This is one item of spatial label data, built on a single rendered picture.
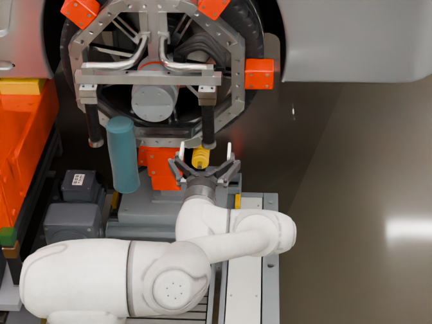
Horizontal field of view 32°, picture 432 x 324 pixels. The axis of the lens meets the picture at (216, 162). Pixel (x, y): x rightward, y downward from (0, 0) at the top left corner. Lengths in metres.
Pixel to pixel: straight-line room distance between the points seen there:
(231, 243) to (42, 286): 0.48
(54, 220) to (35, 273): 1.28
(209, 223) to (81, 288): 0.60
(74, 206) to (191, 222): 0.88
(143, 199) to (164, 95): 0.73
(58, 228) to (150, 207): 0.43
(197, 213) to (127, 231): 1.04
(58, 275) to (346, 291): 1.73
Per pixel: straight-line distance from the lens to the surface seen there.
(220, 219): 1.84
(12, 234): 2.21
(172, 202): 2.88
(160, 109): 2.29
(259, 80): 2.39
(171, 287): 1.25
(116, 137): 2.40
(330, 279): 2.92
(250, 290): 2.76
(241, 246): 1.66
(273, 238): 1.81
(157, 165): 2.60
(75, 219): 2.59
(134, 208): 2.87
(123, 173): 2.49
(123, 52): 2.50
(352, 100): 3.86
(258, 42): 2.42
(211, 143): 2.26
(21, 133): 2.54
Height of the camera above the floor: 2.13
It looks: 38 degrees down
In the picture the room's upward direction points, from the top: 1 degrees counter-clockwise
